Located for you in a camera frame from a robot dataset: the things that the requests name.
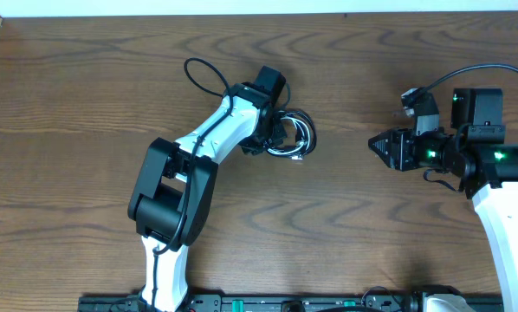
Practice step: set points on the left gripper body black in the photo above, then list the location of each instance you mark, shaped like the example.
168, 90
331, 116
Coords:
275, 131

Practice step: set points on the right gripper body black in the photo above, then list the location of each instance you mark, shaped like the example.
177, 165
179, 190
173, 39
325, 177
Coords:
398, 148

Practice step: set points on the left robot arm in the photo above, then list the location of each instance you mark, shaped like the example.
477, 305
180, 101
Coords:
172, 195

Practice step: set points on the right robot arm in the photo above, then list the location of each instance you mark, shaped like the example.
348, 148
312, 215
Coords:
477, 154

